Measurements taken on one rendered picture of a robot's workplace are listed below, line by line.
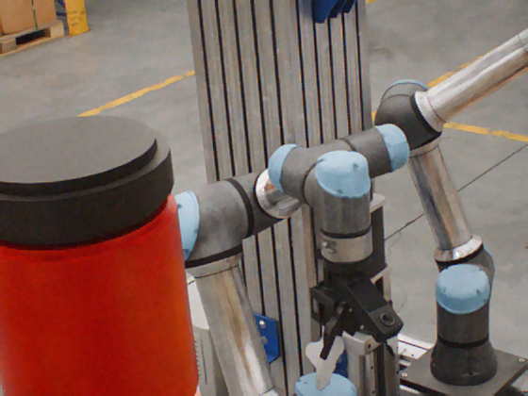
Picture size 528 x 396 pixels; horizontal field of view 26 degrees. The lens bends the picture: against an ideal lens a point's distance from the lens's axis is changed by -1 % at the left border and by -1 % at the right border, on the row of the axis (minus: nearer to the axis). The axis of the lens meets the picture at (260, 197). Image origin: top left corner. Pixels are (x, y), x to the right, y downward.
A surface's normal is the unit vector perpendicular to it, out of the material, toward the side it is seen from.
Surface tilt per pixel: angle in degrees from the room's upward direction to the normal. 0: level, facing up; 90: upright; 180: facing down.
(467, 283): 8
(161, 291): 90
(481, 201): 0
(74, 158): 0
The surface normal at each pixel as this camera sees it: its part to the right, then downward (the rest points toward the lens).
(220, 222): 0.52, -0.05
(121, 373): 0.44, 0.32
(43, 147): -0.08, -0.92
